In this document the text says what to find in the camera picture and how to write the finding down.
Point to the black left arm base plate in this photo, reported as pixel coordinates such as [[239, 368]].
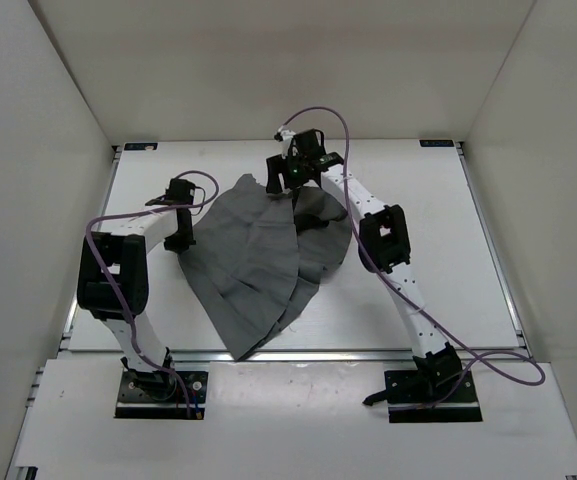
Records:
[[136, 399]]

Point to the blue label sticker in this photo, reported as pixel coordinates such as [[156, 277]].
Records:
[[140, 146], [436, 143]]

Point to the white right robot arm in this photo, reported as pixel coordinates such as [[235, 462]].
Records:
[[383, 243]]

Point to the blue label sticker right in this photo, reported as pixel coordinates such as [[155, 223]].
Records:
[[436, 143]]

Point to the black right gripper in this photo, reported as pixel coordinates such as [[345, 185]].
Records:
[[278, 166]]

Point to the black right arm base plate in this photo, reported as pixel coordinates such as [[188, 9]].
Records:
[[410, 400]]

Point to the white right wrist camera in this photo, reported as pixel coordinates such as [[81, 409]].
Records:
[[284, 135]]

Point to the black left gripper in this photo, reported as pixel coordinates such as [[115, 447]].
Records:
[[179, 245]]

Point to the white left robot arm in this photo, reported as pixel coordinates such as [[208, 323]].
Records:
[[113, 282]]

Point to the grey pleated skirt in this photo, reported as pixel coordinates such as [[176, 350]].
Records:
[[258, 259]]

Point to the blue label sticker left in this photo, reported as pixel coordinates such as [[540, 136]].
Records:
[[140, 146]]

